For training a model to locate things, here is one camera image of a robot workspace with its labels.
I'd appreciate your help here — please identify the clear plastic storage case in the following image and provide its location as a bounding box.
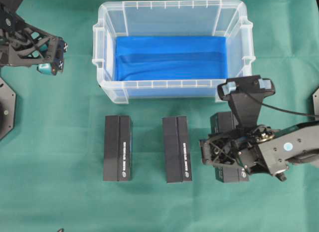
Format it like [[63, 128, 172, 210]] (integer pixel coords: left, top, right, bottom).
[[92, 0, 255, 104]]

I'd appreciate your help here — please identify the black RealSense box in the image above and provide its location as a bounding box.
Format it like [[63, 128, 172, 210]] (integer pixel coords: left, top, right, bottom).
[[103, 115, 132, 182], [210, 111, 249, 183], [162, 116, 192, 184]]

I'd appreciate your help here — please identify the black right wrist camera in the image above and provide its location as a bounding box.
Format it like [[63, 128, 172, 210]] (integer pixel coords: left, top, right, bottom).
[[217, 75, 276, 128]]

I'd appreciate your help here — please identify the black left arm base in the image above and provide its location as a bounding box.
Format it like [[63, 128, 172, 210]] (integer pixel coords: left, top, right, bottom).
[[0, 78, 16, 140]]

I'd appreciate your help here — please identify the blue liner sheet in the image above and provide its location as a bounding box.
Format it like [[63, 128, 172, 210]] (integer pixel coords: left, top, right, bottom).
[[113, 35, 231, 98]]

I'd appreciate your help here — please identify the black camera cable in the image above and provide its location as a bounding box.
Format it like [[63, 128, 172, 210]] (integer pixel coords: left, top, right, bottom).
[[249, 92, 319, 118]]

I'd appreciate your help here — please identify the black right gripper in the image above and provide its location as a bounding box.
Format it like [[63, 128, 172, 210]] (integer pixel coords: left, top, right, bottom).
[[199, 125, 276, 175]]

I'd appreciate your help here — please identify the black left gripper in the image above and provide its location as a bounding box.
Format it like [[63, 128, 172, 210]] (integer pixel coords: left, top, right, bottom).
[[0, 3, 65, 75]]

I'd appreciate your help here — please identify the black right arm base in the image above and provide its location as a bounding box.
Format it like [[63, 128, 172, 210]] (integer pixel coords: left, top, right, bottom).
[[312, 88, 319, 115]]

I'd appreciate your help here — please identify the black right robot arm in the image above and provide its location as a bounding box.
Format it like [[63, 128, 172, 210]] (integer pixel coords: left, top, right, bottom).
[[199, 121, 319, 183]]

